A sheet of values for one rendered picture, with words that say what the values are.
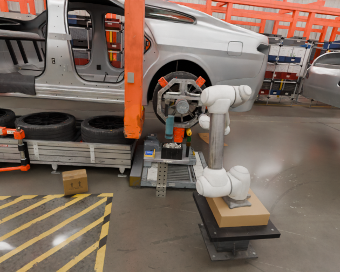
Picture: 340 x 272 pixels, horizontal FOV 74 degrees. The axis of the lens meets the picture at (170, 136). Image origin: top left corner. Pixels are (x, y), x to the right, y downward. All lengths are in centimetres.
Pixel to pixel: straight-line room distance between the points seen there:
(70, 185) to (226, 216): 151
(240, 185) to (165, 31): 182
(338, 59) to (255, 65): 289
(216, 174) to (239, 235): 44
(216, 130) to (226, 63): 144
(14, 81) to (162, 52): 175
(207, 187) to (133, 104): 115
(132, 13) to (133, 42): 23
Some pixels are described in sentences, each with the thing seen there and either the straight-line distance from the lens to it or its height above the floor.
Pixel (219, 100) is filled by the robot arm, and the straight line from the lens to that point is 145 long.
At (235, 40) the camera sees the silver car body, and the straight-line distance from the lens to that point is 283.
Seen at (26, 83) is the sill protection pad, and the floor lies 92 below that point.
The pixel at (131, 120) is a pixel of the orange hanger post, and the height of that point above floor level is 72.
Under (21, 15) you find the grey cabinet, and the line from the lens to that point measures 683.
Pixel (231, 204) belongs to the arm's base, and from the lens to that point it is 175.
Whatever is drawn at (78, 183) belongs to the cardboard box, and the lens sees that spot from 246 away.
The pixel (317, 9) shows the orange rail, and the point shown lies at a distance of 1077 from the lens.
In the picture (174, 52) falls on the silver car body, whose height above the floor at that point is 138.
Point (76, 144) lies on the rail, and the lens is 265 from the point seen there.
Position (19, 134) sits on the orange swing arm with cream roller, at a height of 49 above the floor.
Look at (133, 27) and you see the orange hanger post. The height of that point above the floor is 157.
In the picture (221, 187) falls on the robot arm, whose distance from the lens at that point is 158.
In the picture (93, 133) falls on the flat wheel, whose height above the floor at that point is 47.
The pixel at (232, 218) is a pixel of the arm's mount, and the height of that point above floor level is 37.
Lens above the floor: 143
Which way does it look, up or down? 21 degrees down
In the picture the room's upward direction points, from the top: 5 degrees clockwise
